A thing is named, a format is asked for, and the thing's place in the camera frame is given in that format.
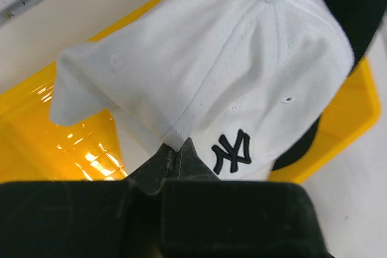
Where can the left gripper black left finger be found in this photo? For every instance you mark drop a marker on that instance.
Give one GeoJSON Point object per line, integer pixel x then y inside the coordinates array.
{"type": "Point", "coordinates": [149, 176]}

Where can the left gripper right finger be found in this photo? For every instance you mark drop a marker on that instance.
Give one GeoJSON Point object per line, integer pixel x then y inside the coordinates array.
{"type": "Point", "coordinates": [188, 165]}

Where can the white cap black brim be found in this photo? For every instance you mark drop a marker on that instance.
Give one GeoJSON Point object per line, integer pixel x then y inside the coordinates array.
{"type": "Point", "coordinates": [243, 79]}

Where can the black cap white NY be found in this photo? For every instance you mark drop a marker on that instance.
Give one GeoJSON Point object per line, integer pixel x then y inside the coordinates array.
{"type": "Point", "coordinates": [345, 29]}

